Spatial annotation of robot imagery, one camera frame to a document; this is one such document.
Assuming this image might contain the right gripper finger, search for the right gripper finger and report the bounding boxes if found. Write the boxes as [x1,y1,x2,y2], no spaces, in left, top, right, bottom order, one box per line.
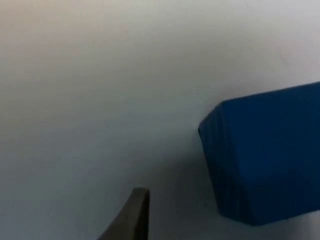
[96,187,151,240]

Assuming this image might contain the blue cube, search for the blue cube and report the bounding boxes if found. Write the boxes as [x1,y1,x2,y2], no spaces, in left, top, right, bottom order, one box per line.
[198,81,320,228]

